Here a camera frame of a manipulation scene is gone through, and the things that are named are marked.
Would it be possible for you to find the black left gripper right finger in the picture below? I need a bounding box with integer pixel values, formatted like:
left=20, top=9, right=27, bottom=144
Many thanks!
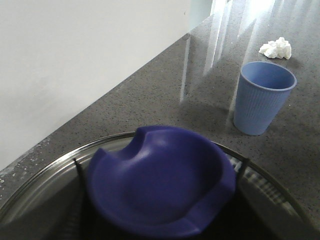
left=236, top=158, right=250, bottom=185

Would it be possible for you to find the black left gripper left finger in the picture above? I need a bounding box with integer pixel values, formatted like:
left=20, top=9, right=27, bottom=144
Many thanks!
left=72, top=157, right=88, bottom=200

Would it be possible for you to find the light blue ribbed cup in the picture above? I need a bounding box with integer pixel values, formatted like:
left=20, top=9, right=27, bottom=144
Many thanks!
left=233, top=61, right=297, bottom=136

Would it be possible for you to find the crumpled white tissue paper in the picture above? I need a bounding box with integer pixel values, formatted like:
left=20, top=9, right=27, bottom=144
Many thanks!
left=258, top=37, right=292, bottom=60

